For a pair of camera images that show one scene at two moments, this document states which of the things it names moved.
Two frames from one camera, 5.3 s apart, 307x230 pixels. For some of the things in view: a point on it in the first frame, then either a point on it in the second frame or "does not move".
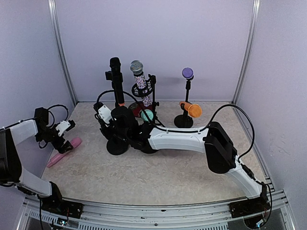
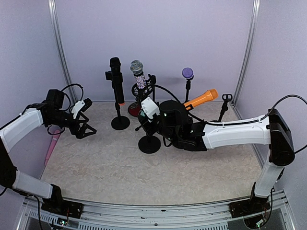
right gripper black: (107, 135) to (142, 120)
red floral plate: (136, 107) does not move
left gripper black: (63, 148) to (79, 132)
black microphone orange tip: (115, 64) does not move
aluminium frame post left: (55, 27) does not move
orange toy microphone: (194, 110) to (211, 94)
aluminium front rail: (209, 217) does not move
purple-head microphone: (187, 73) does not move
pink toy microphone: (75, 142) to (54, 142)
